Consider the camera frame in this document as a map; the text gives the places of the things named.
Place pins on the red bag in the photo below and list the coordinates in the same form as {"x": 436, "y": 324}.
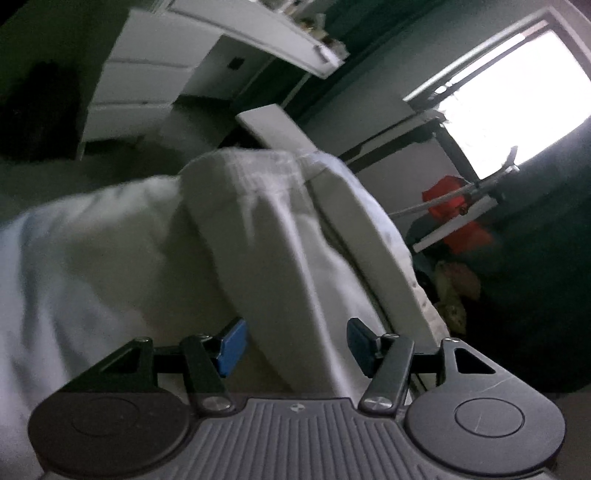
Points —
{"x": 455, "y": 233}

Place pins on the wide dark green curtain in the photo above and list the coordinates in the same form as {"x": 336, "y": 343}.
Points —
{"x": 545, "y": 277}

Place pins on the black upright panel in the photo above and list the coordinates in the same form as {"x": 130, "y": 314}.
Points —
{"x": 392, "y": 136}

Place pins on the group of cosmetics bottles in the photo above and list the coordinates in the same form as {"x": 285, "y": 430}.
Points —
{"x": 304, "y": 21}

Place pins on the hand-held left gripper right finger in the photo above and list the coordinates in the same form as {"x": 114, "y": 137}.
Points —
{"x": 360, "y": 344}

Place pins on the narrow dark green curtain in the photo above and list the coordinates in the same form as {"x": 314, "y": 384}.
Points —
{"x": 378, "y": 64}

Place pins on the silver camera tripod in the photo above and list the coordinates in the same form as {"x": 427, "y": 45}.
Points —
{"x": 461, "y": 194}

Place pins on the white knit sweater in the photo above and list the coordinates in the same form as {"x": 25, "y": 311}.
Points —
{"x": 286, "y": 240}

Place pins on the white dressing table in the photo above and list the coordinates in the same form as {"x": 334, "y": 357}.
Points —
{"x": 147, "y": 69}

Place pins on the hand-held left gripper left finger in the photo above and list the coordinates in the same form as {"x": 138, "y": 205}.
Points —
{"x": 233, "y": 346}

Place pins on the bright window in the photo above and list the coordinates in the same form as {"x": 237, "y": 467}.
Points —
{"x": 517, "y": 92}

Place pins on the pale crumpled bed cover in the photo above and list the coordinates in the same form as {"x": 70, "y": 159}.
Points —
{"x": 92, "y": 258}

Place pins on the white flat board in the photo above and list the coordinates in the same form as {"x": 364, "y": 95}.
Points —
{"x": 272, "y": 127}

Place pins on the pink yellow cloth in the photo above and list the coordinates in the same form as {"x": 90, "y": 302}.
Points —
{"x": 455, "y": 281}

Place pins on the black socket under table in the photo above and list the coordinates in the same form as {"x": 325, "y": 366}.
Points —
{"x": 236, "y": 63}

